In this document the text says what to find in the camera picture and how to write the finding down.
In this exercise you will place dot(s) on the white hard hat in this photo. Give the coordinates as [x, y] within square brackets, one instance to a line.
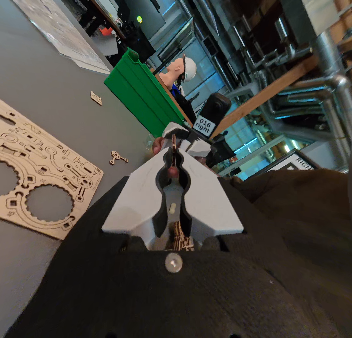
[190, 68]

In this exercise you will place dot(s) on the small rectangular wooden piece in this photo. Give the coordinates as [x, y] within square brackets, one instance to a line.
[96, 97]

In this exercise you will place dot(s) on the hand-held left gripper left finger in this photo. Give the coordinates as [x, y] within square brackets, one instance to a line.
[132, 203]

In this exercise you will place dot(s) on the orange plastic object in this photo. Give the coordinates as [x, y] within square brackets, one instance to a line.
[107, 31]

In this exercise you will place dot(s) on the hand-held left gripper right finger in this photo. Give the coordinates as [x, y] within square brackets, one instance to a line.
[211, 206]

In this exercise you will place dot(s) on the wooden beam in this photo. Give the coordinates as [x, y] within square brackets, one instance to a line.
[261, 101]

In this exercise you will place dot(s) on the black office chair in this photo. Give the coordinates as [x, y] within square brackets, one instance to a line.
[222, 150]

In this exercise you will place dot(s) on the framed white sign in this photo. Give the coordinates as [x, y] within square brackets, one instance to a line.
[294, 162]

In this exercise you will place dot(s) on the thin wooden puzzle piece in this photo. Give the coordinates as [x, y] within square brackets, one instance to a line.
[173, 151]

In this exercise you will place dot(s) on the wooden puzzle sheet round holes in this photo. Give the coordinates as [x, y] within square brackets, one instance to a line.
[41, 165]

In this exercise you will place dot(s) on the clear plastic bag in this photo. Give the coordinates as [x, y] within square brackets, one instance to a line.
[150, 143]

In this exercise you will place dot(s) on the black monitor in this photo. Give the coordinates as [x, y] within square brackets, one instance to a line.
[137, 11]

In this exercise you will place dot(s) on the mannequin bust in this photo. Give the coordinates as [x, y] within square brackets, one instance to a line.
[174, 70]

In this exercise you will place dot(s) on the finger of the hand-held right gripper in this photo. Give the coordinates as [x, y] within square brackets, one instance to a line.
[176, 129]
[199, 148]

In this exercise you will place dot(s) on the green storage bin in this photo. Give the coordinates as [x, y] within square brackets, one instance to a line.
[143, 96]

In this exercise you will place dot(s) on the grey desk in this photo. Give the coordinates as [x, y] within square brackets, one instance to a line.
[68, 82]

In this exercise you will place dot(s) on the person's right hand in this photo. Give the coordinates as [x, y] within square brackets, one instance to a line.
[157, 145]

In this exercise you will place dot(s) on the key-shaped wooden piece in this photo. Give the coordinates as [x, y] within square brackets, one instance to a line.
[118, 157]

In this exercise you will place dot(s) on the plastic-covered instruction sheet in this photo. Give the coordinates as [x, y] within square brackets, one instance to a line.
[55, 22]

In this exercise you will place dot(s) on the wooden model assembly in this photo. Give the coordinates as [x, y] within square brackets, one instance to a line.
[180, 237]

